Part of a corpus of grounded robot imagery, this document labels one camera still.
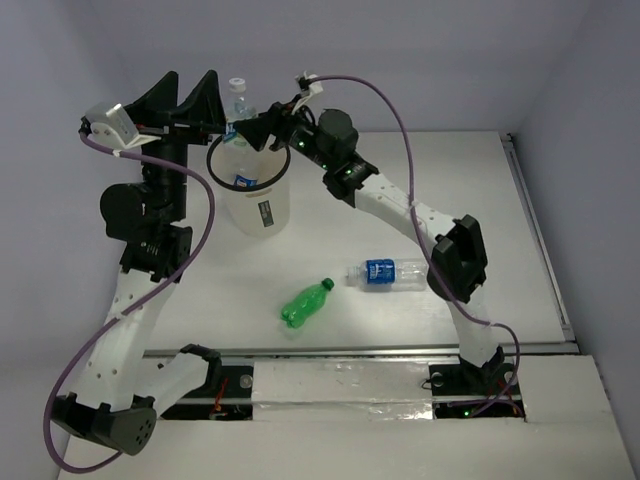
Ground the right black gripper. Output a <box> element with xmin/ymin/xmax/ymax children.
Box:
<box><xmin>233</xmin><ymin>92</ymin><xmax>334</xmax><ymax>171</ymax></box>

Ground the green plastic bottle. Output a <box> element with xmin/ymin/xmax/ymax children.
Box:
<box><xmin>280</xmin><ymin>278</ymin><xmax>335</xmax><ymax>329</ymax></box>

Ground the white bin with black rim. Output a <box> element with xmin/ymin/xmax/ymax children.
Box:
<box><xmin>206</xmin><ymin>136</ymin><xmax>291</xmax><ymax>238</ymax></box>

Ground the clear bottle blue cap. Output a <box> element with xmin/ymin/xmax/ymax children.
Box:
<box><xmin>233</xmin><ymin>173</ymin><xmax>258</xmax><ymax>189</ymax></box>

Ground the aluminium rail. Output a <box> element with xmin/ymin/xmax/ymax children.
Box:
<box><xmin>142</xmin><ymin>327</ymin><xmax>579</xmax><ymax>361</ymax></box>
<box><xmin>500</xmin><ymin>133</ymin><xmax>579</xmax><ymax>351</ymax></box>

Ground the clear bottle dark blue label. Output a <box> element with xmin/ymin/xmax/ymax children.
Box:
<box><xmin>345</xmin><ymin>258</ymin><xmax>428</xmax><ymax>293</ymax></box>

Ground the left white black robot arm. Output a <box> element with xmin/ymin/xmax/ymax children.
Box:
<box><xmin>43</xmin><ymin>71</ymin><xmax>225</xmax><ymax>456</ymax></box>

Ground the aluminium rail front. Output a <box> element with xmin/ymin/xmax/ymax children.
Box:
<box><xmin>142</xmin><ymin>327</ymin><xmax>579</xmax><ymax>361</ymax></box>

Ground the clear bottle green white label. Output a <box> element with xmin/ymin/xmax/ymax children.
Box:
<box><xmin>223</xmin><ymin>77</ymin><xmax>258</xmax><ymax>151</ymax></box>

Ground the aluminium rail right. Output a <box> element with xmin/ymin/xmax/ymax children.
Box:
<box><xmin>500</xmin><ymin>133</ymin><xmax>579</xmax><ymax>351</ymax></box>

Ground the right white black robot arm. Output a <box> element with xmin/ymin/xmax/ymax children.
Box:
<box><xmin>233</xmin><ymin>103</ymin><xmax>508</xmax><ymax>395</ymax></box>

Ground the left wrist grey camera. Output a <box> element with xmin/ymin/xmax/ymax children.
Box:
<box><xmin>83</xmin><ymin>102</ymin><xmax>161</xmax><ymax>150</ymax></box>

